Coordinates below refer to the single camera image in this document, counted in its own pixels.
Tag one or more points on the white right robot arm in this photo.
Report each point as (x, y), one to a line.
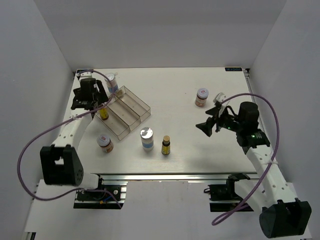
(281, 213)

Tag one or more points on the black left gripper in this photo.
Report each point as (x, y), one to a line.
(101, 96)

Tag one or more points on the blue label sticker right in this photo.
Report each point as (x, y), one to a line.
(233, 69)

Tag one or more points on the blue white shaker back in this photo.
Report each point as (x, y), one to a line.
(111, 83)

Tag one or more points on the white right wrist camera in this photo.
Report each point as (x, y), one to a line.
(220, 97)

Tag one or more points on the yellow bottle gold cap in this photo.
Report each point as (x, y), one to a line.
(165, 149)

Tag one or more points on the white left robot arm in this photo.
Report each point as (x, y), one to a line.
(61, 165)

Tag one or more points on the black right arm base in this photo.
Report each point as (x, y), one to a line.
(222, 197)

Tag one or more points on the orange jar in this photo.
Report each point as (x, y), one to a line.
(201, 97)
(105, 143)

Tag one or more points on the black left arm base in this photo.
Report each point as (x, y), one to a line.
(111, 192)

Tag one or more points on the aluminium table rail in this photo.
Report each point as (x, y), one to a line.
(166, 177)

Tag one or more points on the blue white shaker front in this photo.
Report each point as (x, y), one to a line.
(147, 138)

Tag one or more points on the clear plastic organizer tray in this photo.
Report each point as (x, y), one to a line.
(126, 112)

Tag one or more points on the blue white shaker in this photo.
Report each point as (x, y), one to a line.
(147, 138)
(111, 83)

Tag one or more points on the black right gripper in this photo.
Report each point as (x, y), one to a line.
(206, 126)

